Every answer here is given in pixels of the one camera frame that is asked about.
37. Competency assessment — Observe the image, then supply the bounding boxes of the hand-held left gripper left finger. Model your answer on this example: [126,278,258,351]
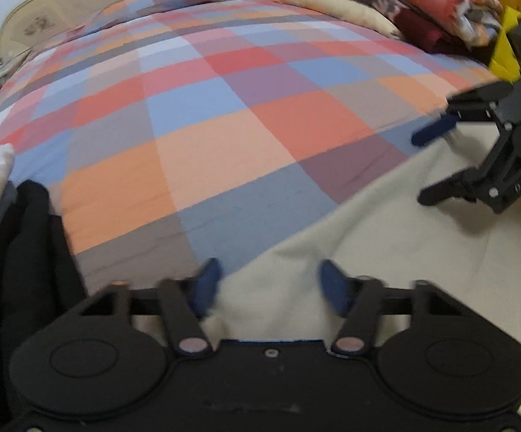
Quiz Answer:
[78,258,224,357]

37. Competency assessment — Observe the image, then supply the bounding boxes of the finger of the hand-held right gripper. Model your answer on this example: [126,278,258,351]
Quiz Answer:
[411,81,514,148]
[417,166,495,208]

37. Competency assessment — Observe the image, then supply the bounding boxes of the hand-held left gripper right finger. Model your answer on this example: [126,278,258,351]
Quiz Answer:
[317,258,458,357]

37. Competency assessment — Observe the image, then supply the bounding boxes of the beige pants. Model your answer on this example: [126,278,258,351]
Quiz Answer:
[132,119,521,432]

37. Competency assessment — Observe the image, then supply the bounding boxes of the folded maroon cloth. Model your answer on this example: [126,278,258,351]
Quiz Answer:
[394,6,496,64]

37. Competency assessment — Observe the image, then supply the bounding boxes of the yellow paper bag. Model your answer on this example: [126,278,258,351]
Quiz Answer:
[488,6,521,84]

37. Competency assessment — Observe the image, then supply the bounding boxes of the folded cream cloth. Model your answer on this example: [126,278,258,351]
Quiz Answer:
[272,0,406,39]

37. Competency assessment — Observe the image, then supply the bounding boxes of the black cloth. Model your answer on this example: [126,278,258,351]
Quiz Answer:
[0,179,88,432]

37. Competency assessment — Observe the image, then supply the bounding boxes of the checkered pillow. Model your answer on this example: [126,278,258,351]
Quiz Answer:
[81,0,231,33]

